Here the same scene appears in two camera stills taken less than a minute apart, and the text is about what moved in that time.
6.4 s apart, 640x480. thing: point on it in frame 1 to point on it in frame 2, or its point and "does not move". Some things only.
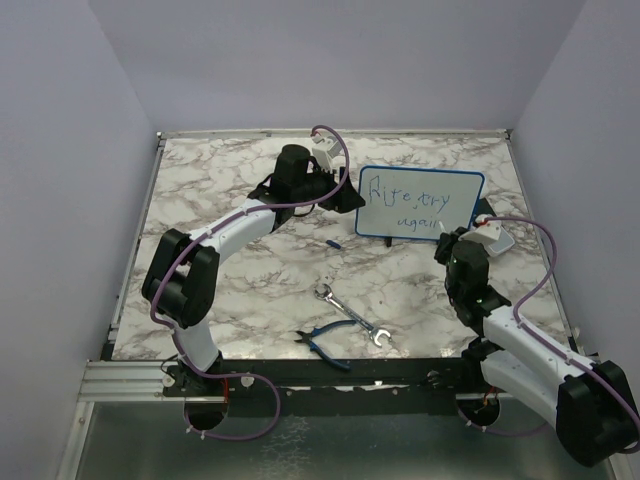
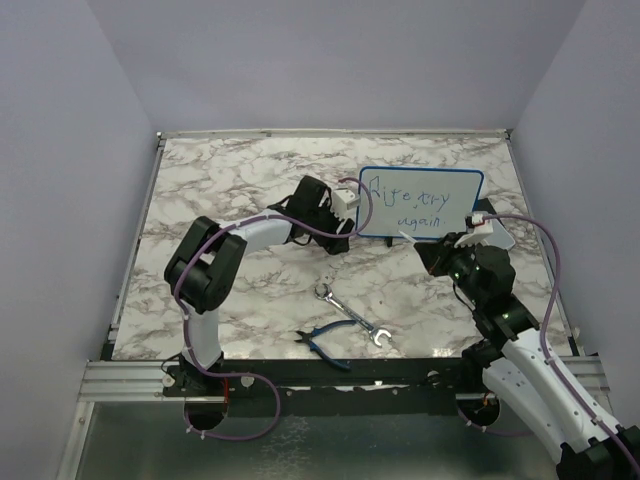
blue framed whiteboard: [410, 202] does not move
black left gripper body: [320, 183] to [326, 220]
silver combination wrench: [324, 291] does not move
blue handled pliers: [307, 338] does not move
